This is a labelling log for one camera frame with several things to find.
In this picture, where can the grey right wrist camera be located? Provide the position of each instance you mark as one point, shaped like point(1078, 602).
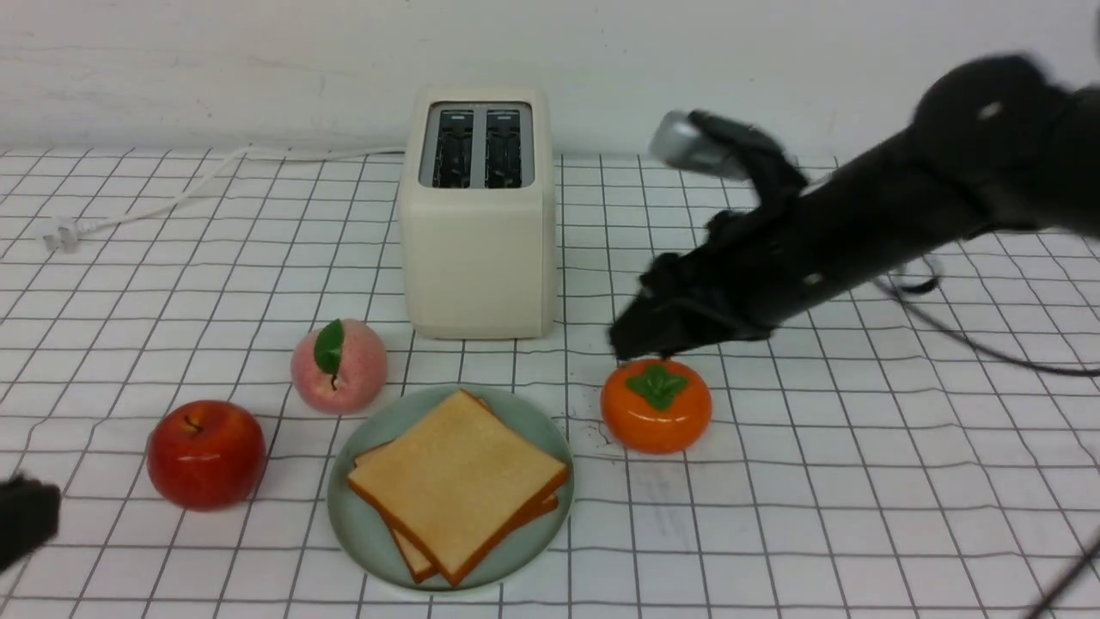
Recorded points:
point(704, 143)

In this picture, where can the light green plate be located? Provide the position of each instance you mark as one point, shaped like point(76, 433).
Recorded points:
point(366, 539)

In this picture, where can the pink peach with leaf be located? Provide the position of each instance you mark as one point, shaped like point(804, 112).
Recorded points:
point(339, 368)

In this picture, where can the white grid tablecloth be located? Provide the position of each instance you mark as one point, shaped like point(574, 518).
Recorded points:
point(858, 465)

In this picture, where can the orange persimmon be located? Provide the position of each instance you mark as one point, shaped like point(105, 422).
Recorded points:
point(656, 406)

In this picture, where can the red apple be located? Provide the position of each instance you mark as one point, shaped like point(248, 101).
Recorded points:
point(206, 455)

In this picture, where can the toast slice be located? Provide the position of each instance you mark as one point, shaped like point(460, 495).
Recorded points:
point(451, 489)
point(454, 485)

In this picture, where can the cream white toaster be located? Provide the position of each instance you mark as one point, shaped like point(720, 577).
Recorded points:
point(478, 215)

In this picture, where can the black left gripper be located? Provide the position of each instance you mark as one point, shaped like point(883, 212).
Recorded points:
point(30, 517)

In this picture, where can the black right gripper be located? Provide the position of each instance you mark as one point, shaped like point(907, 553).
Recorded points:
point(739, 284)

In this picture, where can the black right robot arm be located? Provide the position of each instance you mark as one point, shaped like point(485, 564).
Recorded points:
point(992, 146)

